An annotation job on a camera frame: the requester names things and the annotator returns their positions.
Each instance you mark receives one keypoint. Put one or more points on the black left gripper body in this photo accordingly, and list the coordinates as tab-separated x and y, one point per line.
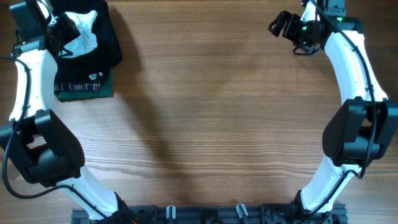
64	30

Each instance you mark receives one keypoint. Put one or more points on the striped folded garment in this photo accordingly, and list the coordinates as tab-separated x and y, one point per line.
77	87

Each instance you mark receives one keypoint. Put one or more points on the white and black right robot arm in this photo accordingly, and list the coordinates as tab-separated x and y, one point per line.
363	127

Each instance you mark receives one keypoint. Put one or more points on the light blue striped cloth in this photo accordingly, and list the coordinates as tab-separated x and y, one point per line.
86	42

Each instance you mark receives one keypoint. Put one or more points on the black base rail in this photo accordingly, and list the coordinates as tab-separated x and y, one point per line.
265	213

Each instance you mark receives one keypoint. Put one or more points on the dark green folded garment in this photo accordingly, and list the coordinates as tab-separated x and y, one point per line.
105	91

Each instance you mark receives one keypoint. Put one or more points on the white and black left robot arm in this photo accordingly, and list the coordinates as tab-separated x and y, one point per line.
36	141

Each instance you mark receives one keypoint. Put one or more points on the black knitted garment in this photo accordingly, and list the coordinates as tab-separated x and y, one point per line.
94	66

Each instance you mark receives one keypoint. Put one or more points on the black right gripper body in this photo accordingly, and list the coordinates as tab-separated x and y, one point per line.
300	33

